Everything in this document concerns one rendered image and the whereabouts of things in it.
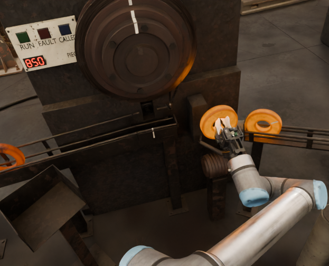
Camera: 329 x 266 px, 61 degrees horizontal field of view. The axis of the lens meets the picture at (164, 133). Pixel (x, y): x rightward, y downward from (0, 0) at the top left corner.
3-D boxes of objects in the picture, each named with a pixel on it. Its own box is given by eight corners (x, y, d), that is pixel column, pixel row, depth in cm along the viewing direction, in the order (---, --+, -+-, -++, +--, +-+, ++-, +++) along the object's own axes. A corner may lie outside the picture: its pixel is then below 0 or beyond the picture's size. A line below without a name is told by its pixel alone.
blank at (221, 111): (197, 112, 112) (199, 117, 110) (233, 99, 113) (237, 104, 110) (202, 139, 123) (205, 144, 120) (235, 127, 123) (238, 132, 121)
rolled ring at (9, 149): (-32, 159, 125) (-30, 153, 127) (0, 181, 137) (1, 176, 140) (3, 142, 123) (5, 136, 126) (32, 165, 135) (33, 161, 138)
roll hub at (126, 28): (111, 94, 113) (92, 25, 94) (179, 80, 116) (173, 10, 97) (112, 102, 109) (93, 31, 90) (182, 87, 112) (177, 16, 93)
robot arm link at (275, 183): (295, 205, 102) (276, 205, 94) (266, 200, 111) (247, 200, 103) (295, 178, 103) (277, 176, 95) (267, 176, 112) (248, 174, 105)
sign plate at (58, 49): (26, 69, 119) (6, 27, 107) (87, 57, 121) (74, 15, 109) (25, 72, 117) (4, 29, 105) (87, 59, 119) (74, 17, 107)
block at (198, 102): (187, 131, 154) (185, 94, 138) (201, 127, 155) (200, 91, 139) (193, 143, 146) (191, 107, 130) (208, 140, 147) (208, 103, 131)
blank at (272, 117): (257, 138, 139) (256, 142, 137) (240, 115, 134) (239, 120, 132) (288, 128, 129) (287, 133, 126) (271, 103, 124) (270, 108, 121)
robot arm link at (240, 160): (252, 172, 105) (227, 178, 104) (246, 161, 107) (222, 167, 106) (257, 162, 97) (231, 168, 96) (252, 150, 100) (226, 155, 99)
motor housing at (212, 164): (201, 207, 182) (199, 150, 146) (234, 199, 184) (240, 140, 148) (208, 225, 172) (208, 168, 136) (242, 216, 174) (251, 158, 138)
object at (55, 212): (59, 276, 159) (-6, 203, 111) (96, 241, 172) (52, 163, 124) (80, 302, 147) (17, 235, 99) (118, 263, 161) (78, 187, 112)
